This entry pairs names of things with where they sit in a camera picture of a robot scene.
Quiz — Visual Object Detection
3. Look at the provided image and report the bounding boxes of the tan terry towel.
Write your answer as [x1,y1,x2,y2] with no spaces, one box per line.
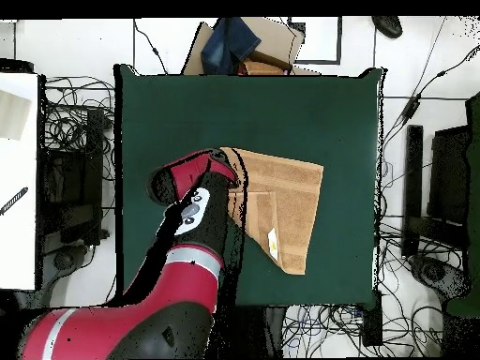
[219,146,324,276]

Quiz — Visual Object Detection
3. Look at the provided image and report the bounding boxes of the black flat panel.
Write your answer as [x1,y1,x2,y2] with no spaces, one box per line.
[427,125,471,226]

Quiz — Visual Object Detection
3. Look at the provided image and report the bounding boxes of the dark green table cloth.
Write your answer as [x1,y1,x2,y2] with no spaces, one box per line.
[113,63,385,310]

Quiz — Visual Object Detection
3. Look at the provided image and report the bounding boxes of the folded orange-brown cloth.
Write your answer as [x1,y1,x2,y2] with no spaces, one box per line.
[239,50,294,76]

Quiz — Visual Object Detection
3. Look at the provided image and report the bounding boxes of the blue denim jeans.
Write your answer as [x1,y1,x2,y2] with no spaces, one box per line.
[200,16,263,75]

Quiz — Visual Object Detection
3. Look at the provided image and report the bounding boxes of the brown cardboard box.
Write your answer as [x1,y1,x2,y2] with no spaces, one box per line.
[181,16,322,76]

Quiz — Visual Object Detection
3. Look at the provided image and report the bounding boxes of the black upright bar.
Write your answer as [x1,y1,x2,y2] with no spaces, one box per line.
[400,124,425,260]

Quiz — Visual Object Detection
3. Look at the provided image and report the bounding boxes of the black equipment rack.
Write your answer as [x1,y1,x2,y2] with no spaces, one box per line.
[38,108,107,247]

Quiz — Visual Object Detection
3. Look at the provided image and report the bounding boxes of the black power strip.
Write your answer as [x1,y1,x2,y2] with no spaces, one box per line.
[360,290,384,348]

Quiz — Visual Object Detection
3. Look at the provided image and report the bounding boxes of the black striped tool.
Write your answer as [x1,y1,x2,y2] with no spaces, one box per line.
[0,186,30,217]

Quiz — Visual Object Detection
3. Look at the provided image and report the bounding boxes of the white desk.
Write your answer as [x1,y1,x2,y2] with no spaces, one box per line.
[0,72,40,292]

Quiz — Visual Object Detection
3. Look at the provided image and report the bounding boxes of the person's dark shoe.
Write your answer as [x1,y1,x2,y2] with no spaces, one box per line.
[370,15,404,39]

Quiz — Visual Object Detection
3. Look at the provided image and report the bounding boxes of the beige paper sheet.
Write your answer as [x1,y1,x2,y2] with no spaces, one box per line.
[0,89,32,142]

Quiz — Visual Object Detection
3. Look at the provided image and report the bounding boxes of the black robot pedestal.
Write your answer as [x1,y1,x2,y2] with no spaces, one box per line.
[224,305,287,359]

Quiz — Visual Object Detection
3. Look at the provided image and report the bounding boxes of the tangled black cable heap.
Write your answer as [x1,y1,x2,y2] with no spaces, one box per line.
[42,74,115,151]
[280,304,443,358]

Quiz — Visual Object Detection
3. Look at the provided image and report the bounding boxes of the thin black cable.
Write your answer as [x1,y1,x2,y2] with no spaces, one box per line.
[133,18,169,75]

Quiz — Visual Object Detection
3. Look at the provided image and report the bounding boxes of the black cable with adapter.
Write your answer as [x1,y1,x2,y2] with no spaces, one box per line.
[382,44,480,151]

